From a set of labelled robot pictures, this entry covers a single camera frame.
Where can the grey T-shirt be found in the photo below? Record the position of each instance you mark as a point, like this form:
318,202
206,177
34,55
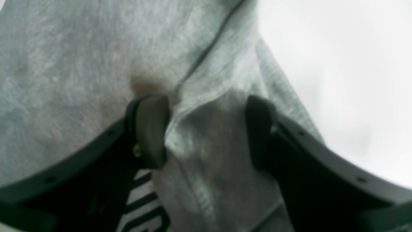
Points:
70,67

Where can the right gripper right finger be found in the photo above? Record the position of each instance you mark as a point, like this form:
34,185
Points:
322,191

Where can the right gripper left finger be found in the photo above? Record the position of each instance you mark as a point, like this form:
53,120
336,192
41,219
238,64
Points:
88,191

